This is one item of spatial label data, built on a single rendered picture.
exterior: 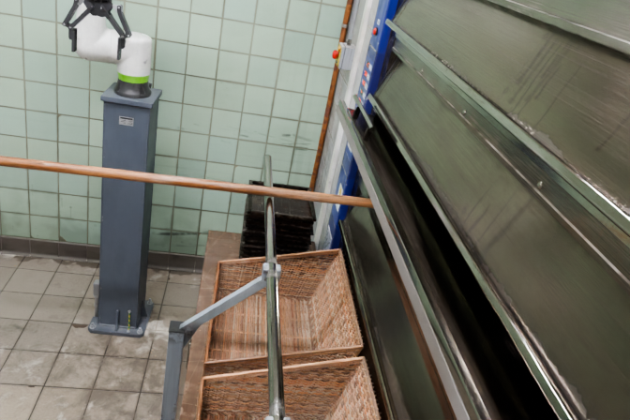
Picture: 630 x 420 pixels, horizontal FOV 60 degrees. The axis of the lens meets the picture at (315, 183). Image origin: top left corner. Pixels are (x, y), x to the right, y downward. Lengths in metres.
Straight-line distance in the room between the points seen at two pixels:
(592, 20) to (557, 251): 0.36
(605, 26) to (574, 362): 0.49
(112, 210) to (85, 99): 0.69
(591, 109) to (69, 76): 2.53
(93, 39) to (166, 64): 0.64
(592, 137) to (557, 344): 0.30
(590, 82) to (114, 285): 2.33
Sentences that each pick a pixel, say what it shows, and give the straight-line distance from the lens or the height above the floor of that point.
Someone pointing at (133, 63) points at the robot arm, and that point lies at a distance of 2.34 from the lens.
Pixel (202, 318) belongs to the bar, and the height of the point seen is 1.00.
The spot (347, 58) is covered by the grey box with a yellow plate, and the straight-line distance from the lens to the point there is 2.51.
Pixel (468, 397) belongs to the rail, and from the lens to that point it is 0.84.
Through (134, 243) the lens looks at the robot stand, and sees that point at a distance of 2.65.
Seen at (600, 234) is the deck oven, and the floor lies 1.66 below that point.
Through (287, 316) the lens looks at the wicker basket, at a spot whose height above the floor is 0.59.
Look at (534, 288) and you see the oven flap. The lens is 0.95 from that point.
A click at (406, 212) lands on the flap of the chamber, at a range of 1.31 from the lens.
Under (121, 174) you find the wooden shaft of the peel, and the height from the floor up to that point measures 1.20.
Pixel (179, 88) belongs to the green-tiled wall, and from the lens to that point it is 2.91.
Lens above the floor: 1.97
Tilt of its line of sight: 25 degrees down
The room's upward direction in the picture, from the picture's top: 12 degrees clockwise
